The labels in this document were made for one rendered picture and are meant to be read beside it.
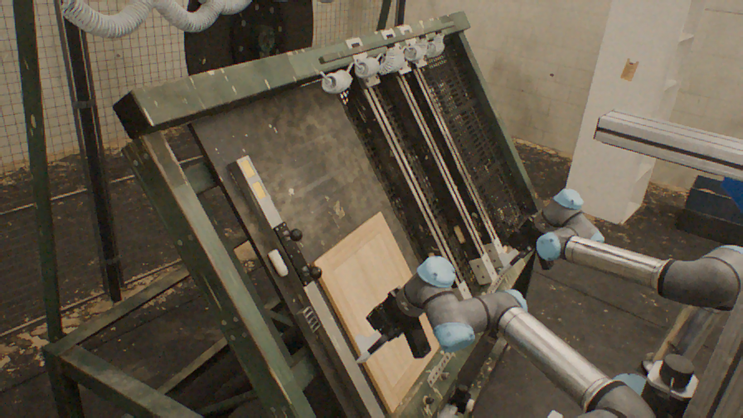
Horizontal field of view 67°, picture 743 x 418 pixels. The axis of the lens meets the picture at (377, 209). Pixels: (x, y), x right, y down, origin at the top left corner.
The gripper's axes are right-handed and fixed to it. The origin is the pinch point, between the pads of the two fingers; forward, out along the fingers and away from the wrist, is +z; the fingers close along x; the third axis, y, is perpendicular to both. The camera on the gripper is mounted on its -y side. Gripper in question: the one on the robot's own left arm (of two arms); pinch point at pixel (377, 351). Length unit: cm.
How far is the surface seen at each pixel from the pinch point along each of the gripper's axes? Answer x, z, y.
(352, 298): -26.7, 28.2, 22.4
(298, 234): -3.2, -0.2, 38.5
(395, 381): -31, 43, -6
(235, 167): -1, 1, 66
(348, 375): -10.4, 32.4, 3.2
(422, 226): -79, 30, 33
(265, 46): -64, 15, 130
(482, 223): -125, 41, 25
